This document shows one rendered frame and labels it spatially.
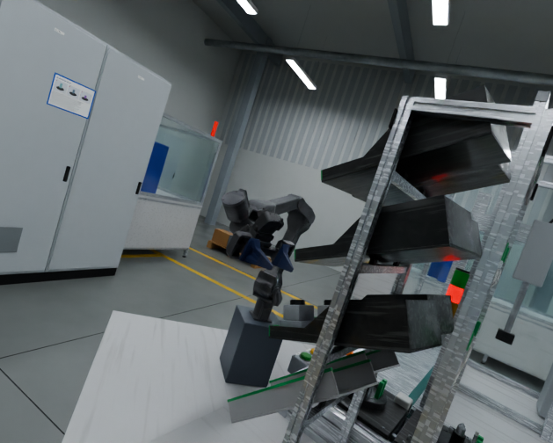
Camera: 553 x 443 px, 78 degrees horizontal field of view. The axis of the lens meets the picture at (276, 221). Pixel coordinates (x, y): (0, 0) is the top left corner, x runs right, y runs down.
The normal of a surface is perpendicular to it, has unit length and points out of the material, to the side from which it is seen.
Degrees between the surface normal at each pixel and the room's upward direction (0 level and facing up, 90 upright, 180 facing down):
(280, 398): 90
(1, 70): 90
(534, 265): 90
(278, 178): 90
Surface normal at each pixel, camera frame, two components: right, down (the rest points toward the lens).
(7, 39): 0.84, 0.31
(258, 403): -0.69, -0.17
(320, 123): -0.44, -0.07
